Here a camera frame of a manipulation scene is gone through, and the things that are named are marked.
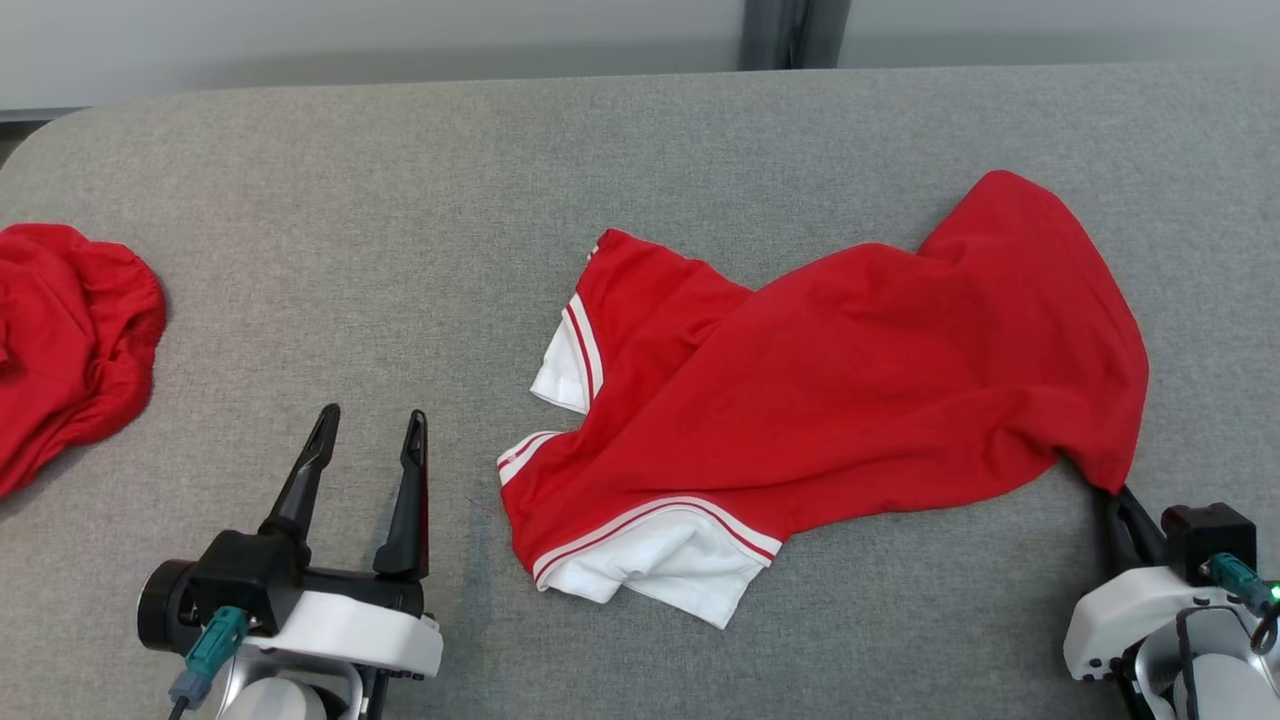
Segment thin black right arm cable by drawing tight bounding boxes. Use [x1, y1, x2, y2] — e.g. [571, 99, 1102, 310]
[1174, 605, 1203, 720]

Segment left camera cable teal plug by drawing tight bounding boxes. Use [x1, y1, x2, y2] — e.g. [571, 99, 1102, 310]
[168, 605, 249, 720]

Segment grey metal partition post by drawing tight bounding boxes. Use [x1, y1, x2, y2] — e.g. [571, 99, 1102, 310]
[738, 0, 851, 71]

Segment camera cable teal plug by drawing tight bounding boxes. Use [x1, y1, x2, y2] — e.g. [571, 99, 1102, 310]
[168, 605, 249, 720]
[1200, 553, 1280, 656]

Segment red shorts white stripes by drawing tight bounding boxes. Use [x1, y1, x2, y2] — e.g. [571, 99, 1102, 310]
[0, 223, 167, 497]

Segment red T-shirt white sleeves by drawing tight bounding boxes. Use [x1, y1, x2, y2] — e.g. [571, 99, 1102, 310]
[497, 170, 1150, 630]

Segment right camera cable teal plug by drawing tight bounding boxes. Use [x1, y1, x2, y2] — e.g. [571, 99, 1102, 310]
[1200, 553, 1280, 656]

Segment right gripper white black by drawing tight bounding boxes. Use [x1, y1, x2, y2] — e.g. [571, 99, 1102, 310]
[1063, 487, 1216, 681]

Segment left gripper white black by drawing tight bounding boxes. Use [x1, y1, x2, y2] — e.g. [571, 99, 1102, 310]
[250, 403, 444, 681]

